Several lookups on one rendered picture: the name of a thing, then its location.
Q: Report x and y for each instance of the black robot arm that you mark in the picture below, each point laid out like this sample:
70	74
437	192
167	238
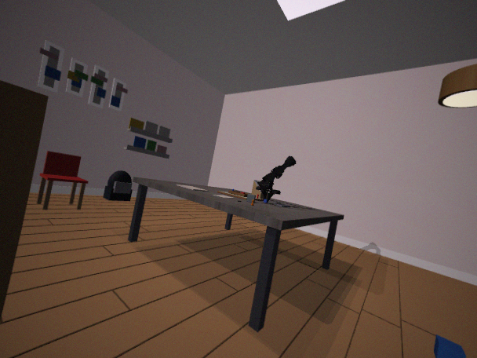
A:
276	173

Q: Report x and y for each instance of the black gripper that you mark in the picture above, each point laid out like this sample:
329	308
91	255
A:
270	190

